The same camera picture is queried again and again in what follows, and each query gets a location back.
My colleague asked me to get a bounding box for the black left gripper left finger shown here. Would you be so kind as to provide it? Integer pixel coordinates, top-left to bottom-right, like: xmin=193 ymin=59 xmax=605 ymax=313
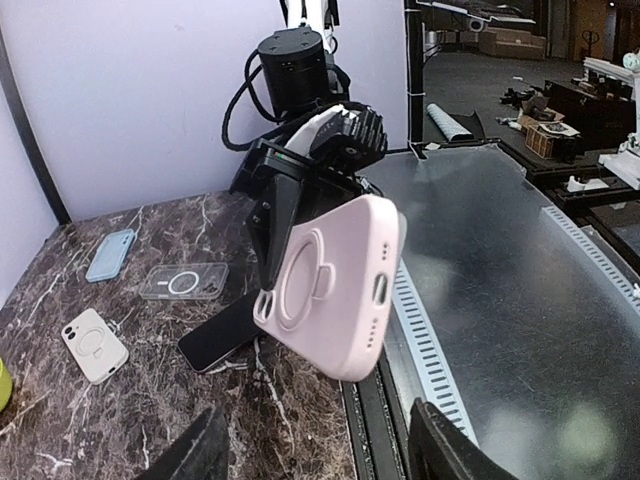
xmin=137 ymin=408 xmax=230 ymax=480

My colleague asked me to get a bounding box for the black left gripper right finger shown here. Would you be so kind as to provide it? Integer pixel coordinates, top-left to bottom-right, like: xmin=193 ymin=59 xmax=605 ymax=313
xmin=408 ymin=398 xmax=516 ymax=480

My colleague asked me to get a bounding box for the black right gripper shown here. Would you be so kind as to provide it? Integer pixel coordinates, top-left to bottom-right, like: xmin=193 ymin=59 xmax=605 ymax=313
xmin=230 ymin=139 xmax=370 ymax=290

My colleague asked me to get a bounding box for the pink phone case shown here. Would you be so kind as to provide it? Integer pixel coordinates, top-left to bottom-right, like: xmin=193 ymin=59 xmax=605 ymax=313
xmin=253 ymin=194 xmax=406 ymax=382

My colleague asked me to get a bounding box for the black smartphone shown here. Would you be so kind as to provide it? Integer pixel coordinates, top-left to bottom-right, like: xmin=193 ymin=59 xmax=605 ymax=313
xmin=178 ymin=289 xmax=262 ymax=373

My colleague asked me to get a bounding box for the clear purple phone case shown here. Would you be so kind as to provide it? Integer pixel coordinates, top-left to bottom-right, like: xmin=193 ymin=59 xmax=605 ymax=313
xmin=139 ymin=262 xmax=229 ymax=300

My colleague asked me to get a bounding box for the light blue phone case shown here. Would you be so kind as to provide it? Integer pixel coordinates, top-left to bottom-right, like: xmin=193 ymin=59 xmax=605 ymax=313
xmin=85 ymin=229 xmax=136 ymax=283

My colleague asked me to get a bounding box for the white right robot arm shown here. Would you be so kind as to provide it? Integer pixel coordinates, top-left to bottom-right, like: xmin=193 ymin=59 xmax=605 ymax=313
xmin=221 ymin=1 xmax=388 ymax=291

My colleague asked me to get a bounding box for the beige phone case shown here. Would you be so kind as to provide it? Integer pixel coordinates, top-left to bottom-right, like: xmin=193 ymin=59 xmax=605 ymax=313
xmin=61 ymin=308 xmax=129 ymax=385

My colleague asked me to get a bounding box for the lime green bowl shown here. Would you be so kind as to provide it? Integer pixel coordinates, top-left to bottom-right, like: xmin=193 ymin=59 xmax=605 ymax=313
xmin=0 ymin=359 xmax=13 ymax=411

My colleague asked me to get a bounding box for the cardboard box with parts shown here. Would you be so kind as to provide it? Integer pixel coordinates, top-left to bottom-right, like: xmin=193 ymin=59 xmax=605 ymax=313
xmin=523 ymin=121 xmax=581 ymax=162

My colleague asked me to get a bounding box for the black front table rail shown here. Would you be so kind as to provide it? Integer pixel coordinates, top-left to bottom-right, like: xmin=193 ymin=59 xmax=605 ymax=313
xmin=340 ymin=318 xmax=421 ymax=479

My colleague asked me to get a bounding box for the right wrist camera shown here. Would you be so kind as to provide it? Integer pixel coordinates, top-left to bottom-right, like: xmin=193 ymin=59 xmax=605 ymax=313
xmin=284 ymin=104 xmax=388 ymax=174

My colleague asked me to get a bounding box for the black front corner post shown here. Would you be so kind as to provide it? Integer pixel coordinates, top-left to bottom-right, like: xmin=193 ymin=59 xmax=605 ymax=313
xmin=404 ymin=0 xmax=425 ymax=160

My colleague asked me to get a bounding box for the black left frame post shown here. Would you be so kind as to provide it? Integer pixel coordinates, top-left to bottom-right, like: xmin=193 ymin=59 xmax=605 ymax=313
xmin=0 ymin=64 xmax=74 ymax=226

